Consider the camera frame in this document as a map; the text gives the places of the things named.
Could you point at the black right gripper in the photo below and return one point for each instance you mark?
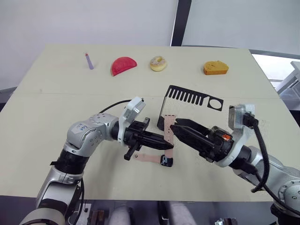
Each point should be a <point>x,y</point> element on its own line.
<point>220,147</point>

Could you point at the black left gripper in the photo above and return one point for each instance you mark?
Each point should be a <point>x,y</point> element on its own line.
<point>132,138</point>

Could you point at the black watch body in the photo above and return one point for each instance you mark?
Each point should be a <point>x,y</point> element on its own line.
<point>167,161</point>

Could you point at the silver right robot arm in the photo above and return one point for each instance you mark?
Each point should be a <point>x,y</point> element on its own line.
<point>286,178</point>

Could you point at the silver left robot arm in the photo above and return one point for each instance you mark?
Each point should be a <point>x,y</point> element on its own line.
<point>77,136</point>

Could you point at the black slotted watch stand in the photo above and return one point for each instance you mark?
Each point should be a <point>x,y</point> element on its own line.
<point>187,90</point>

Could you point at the orange toy cake piece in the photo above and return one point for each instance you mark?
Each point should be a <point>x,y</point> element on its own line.
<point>215,68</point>

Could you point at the sprinkled toy donut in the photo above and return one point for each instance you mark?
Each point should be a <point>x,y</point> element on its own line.
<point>158,66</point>

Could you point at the grey rounded shape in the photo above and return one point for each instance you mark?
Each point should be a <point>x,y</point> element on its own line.
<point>120,215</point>
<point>179,214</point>

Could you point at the red watermelon slice toy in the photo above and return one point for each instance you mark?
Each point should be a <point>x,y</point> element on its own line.
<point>123,65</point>

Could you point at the purple pen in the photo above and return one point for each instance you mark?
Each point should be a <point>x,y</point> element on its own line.
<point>89,61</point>

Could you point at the white storage shelf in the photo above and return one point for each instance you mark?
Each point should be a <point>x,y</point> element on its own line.
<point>289,89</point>

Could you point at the dark vertical pillar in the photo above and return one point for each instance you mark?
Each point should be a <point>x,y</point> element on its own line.
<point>179,23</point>

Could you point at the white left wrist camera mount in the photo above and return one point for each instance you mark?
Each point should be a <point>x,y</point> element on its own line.
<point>133,107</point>

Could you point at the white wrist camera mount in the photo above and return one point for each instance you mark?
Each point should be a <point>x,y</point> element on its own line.
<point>241,138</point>
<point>133,107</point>

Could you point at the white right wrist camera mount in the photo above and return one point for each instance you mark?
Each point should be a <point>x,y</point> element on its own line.
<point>241,138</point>

